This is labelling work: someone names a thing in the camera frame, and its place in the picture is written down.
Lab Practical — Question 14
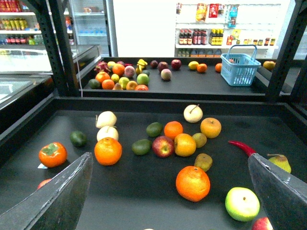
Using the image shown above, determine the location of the dark red apple left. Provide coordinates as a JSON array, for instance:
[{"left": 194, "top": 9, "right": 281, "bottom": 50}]
[{"left": 157, "top": 61, "right": 168, "bottom": 72}]

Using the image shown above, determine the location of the orange pile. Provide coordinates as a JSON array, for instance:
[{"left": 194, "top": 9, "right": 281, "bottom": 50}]
[
  {"left": 112, "top": 63, "right": 125, "bottom": 77},
  {"left": 102, "top": 79, "right": 115, "bottom": 90},
  {"left": 95, "top": 71, "right": 111, "bottom": 84}
]

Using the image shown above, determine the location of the orange persimmon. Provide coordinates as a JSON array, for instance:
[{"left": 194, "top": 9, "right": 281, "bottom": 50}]
[{"left": 38, "top": 142, "right": 68, "bottom": 168}]

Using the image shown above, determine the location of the green apple near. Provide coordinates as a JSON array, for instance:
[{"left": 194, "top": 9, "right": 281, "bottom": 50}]
[{"left": 225, "top": 187, "right": 260, "bottom": 222}]

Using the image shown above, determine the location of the dark avocado far pile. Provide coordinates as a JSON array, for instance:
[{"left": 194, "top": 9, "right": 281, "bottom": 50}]
[{"left": 88, "top": 79, "right": 101, "bottom": 89}]

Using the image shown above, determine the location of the green pear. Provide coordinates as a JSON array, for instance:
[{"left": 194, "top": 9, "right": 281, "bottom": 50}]
[{"left": 267, "top": 154, "right": 292, "bottom": 173}]

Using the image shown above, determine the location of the orange far pile top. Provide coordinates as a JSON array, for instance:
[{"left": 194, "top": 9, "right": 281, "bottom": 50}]
[{"left": 112, "top": 63, "right": 125, "bottom": 77}]

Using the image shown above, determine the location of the large orange tangerine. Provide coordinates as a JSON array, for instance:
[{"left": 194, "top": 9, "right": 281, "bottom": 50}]
[{"left": 176, "top": 166, "right": 211, "bottom": 202}]

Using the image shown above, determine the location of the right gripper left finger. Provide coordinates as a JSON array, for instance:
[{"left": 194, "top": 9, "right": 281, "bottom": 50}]
[{"left": 0, "top": 152, "right": 93, "bottom": 230}]

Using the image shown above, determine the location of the red chili pepper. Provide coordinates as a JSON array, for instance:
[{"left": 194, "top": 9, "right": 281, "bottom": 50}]
[{"left": 228, "top": 140, "right": 256, "bottom": 157}]

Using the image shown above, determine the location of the pink peach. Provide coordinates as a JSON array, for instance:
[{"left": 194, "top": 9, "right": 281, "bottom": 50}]
[{"left": 37, "top": 178, "right": 52, "bottom": 190}]

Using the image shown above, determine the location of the orange near pears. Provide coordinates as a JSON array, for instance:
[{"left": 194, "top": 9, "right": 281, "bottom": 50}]
[{"left": 164, "top": 121, "right": 184, "bottom": 140}]

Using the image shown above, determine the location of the small blue shopping basket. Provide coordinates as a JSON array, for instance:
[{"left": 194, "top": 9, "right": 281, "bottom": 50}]
[{"left": 221, "top": 45, "right": 261, "bottom": 87}]

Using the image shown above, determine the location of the glass top chest freezer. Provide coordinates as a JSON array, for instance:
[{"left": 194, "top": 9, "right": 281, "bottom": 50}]
[{"left": 0, "top": 45, "right": 102, "bottom": 109}]

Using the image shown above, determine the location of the brown kiwi pear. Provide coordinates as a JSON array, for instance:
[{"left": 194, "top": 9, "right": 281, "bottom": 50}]
[{"left": 194, "top": 153, "right": 213, "bottom": 172}]

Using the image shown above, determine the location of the orange far pile left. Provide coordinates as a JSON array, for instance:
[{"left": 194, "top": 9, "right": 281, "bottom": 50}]
[{"left": 95, "top": 71, "right": 111, "bottom": 84}]

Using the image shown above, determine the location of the dark plum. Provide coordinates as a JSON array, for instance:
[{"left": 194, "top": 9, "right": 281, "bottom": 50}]
[{"left": 150, "top": 60, "right": 158, "bottom": 69}]

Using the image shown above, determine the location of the black shelf upright post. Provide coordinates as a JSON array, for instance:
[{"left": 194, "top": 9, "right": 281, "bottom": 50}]
[{"left": 24, "top": 0, "right": 80, "bottom": 96}]

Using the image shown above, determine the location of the red apple bottom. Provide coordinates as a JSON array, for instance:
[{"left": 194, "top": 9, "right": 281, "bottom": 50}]
[{"left": 251, "top": 217, "right": 273, "bottom": 230}]

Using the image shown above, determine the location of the red apple front shelf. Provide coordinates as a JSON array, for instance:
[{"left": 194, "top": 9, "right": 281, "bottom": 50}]
[{"left": 152, "top": 136, "right": 175, "bottom": 158}]

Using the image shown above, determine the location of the green apple far shelf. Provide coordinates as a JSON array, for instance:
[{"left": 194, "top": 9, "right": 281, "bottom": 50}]
[{"left": 137, "top": 73, "right": 150, "bottom": 86}]

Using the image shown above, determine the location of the dark red apple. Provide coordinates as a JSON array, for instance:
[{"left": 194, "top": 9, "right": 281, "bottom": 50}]
[
  {"left": 171, "top": 59, "right": 182, "bottom": 71},
  {"left": 157, "top": 61, "right": 168, "bottom": 72}
]

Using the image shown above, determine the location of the white pear front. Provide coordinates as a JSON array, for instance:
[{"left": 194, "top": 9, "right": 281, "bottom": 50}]
[{"left": 96, "top": 126, "right": 119, "bottom": 141}]

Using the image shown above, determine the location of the peach on far shelf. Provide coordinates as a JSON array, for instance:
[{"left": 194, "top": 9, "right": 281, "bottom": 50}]
[{"left": 161, "top": 69, "right": 172, "bottom": 81}]

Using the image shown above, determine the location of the pink dragon fruit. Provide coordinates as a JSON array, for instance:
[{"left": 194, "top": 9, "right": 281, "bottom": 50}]
[{"left": 94, "top": 61, "right": 111, "bottom": 73}]

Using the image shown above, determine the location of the green avocado centre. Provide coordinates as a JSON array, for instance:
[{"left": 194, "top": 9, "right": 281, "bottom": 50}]
[{"left": 131, "top": 139, "right": 152, "bottom": 156}]

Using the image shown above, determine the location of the white pear with stem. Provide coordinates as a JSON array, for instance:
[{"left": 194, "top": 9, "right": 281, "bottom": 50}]
[{"left": 183, "top": 104, "right": 203, "bottom": 123}]

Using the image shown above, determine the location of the dark avocado near left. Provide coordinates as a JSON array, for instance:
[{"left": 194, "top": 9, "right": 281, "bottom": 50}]
[{"left": 70, "top": 130, "right": 87, "bottom": 147}]

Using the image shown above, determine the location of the yellow banana bunch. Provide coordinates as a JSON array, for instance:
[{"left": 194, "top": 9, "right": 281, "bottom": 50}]
[{"left": 135, "top": 59, "right": 148, "bottom": 75}]

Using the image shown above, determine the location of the orange far pile front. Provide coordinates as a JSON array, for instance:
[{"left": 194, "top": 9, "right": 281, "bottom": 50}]
[{"left": 102, "top": 79, "right": 115, "bottom": 90}]

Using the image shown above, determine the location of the green lime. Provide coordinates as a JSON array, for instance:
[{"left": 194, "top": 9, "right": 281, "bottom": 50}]
[{"left": 146, "top": 122, "right": 164, "bottom": 138}]

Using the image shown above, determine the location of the yellow apple pear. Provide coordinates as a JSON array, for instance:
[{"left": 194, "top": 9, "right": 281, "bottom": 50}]
[{"left": 200, "top": 117, "right": 222, "bottom": 138}]

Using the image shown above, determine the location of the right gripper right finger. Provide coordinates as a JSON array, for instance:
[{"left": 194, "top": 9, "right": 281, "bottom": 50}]
[{"left": 248, "top": 153, "right": 307, "bottom": 230}]

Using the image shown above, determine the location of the far mandarin orange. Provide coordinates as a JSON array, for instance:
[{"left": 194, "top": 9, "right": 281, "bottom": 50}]
[{"left": 197, "top": 63, "right": 208, "bottom": 73}]

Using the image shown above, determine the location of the far orange by basket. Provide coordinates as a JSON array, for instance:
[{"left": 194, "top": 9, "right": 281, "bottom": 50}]
[{"left": 215, "top": 63, "right": 222, "bottom": 73}]

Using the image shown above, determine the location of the far lemon yellow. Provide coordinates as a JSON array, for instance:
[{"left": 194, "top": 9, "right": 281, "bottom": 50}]
[{"left": 188, "top": 61, "right": 199, "bottom": 70}]

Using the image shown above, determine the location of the mango far right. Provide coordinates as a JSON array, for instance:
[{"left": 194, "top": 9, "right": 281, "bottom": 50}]
[{"left": 263, "top": 61, "right": 276, "bottom": 71}]

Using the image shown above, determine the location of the white pear left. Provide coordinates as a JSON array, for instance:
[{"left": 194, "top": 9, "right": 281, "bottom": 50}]
[{"left": 95, "top": 111, "right": 117, "bottom": 128}]

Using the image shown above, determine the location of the yellow orange fruit front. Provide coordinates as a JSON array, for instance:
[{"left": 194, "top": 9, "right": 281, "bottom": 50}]
[{"left": 174, "top": 133, "right": 197, "bottom": 157}]

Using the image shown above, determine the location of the orange top left corner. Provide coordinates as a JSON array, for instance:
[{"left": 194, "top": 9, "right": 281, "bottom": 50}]
[{"left": 94, "top": 137, "right": 122, "bottom": 166}]

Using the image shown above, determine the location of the small green-yellow fruit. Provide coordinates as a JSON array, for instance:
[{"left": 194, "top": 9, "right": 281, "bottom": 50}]
[{"left": 192, "top": 133, "right": 207, "bottom": 148}]

